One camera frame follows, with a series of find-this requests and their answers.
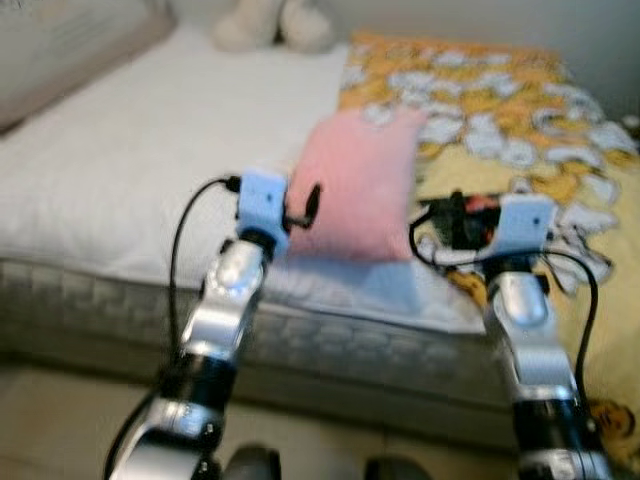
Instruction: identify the pink fluffy pillow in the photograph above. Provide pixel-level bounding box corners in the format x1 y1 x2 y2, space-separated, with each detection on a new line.
285 108 431 266

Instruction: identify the yellow cartoon print blanket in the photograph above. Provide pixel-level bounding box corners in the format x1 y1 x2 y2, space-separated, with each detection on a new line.
338 30 640 471

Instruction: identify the grey quilted mattress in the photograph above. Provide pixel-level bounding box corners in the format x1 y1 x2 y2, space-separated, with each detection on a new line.
0 258 521 446

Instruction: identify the white quilted mattress cover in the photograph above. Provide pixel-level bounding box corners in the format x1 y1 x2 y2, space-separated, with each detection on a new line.
0 25 491 336

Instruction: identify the cream plush toy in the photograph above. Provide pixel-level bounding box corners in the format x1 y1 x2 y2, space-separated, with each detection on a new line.
210 0 336 54

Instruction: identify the black robot left leg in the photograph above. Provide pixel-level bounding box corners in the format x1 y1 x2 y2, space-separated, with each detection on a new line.
222 445 283 480

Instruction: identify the black robot leg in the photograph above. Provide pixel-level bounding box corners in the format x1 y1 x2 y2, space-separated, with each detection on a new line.
363 457 433 480
222 445 283 480

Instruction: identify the black robot right leg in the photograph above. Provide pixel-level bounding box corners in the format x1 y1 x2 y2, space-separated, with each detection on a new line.
363 457 433 480

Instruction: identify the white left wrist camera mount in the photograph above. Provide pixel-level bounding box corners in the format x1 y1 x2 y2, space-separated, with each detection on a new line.
237 168 291 251

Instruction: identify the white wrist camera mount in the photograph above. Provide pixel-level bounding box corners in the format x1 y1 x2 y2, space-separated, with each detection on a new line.
237 168 291 251
495 194 558 263

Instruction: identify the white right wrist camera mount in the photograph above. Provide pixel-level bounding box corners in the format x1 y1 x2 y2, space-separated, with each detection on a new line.
495 194 558 263

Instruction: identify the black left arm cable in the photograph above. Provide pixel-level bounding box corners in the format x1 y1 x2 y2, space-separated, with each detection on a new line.
105 175 243 476

